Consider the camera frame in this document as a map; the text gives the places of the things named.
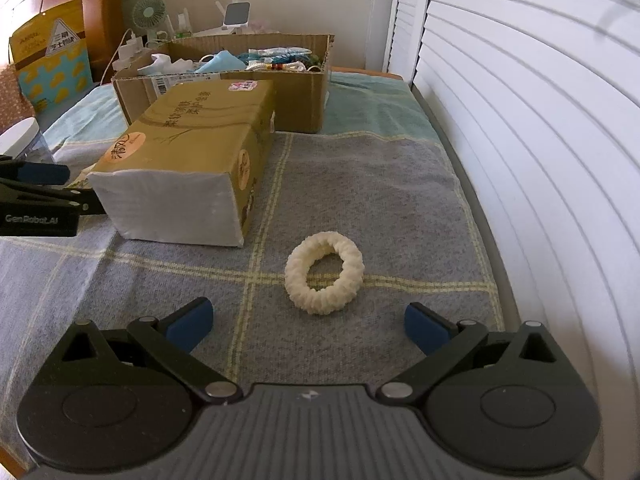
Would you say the grey bed frame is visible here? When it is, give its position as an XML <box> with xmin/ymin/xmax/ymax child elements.
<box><xmin>410</xmin><ymin>82</ymin><xmax>526</xmax><ymax>333</ymax></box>

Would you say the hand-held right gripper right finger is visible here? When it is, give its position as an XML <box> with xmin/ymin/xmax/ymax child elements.
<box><xmin>376</xmin><ymin>301</ymin><xmax>558</xmax><ymax>406</ymax></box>

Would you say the white face mask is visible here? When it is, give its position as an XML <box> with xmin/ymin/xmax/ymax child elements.
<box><xmin>136</xmin><ymin>52</ymin><xmax>198</xmax><ymax>76</ymax></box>

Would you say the small green desk fan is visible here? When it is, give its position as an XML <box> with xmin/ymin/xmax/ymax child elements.
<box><xmin>132</xmin><ymin>0</ymin><xmax>168</xmax><ymax>48</ymax></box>

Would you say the wooden headboard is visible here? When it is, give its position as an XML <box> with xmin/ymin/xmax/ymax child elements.
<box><xmin>0</xmin><ymin>0</ymin><xmax>118</xmax><ymax>83</ymax></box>

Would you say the brown polka dot cloth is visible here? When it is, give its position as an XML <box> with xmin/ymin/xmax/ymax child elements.
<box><xmin>0</xmin><ymin>65</ymin><xmax>38</xmax><ymax>136</ymax></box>

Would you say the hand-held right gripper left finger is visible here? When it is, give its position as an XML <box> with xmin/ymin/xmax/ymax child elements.
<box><xmin>60</xmin><ymin>296</ymin><xmax>238</xmax><ymax>406</ymax></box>

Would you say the clear jar white lid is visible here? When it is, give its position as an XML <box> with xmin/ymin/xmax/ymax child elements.
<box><xmin>0</xmin><ymin>117</ymin><xmax>51</xmax><ymax>163</ymax></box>

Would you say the cream knitted scrunchie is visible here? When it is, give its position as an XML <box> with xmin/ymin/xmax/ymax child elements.
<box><xmin>284</xmin><ymin>230</ymin><xmax>365</xmax><ymax>317</ymax></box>

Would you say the white power charger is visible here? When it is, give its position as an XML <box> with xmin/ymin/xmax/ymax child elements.
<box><xmin>112</xmin><ymin>35</ymin><xmax>151</xmax><ymax>71</ymax></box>

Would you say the cardboard box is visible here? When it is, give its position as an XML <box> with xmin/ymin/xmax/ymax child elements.
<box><xmin>111</xmin><ymin>34</ymin><xmax>336</xmax><ymax>135</ymax></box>

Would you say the yellow teal paper bag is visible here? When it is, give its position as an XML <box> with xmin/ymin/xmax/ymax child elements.
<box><xmin>10</xmin><ymin>0</ymin><xmax>93</xmax><ymax>113</ymax></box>

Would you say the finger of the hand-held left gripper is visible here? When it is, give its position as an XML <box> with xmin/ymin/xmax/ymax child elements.
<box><xmin>0</xmin><ymin>177</ymin><xmax>103</xmax><ymax>216</ymax></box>
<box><xmin>0</xmin><ymin>155</ymin><xmax>71</xmax><ymax>186</ymax></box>

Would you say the white phone on stand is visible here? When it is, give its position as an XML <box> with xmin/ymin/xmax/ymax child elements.
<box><xmin>205</xmin><ymin>0</ymin><xmax>251</xmax><ymax>36</ymax></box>

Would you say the blue face mask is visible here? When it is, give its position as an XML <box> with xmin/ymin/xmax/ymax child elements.
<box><xmin>192</xmin><ymin>50</ymin><xmax>248</xmax><ymax>73</ymax></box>

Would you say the white charger cable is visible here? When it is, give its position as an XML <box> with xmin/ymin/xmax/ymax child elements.
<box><xmin>100</xmin><ymin>27</ymin><xmax>136</xmax><ymax>83</ymax></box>

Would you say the gold tissue pack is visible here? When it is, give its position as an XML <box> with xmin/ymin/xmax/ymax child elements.
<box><xmin>89</xmin><ymin>79</ymin><xmax>277</xmax><ymax>248</ymax></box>

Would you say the grey teal checked blanket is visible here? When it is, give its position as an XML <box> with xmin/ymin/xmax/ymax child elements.
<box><xmin>0</xmin><ymin>67</ymin><xmax>506</xmax><ymax>480</ymax></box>

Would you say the white louvered door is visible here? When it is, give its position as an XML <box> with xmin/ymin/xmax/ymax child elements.
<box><xmin>412</xmin><ymin>0</ymin><xmax>640</xmax><ymax>480</ymax></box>
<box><xmin>385</xmin><ymin>0</ymin><xmax>436</xmax><ymax>81</ymax></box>

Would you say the colourful beaded string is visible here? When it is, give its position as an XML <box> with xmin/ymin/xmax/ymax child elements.
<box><xmin>247</xmin><ymin>57</ymin><xmax>326</xmax><ymax>72</ymax></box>

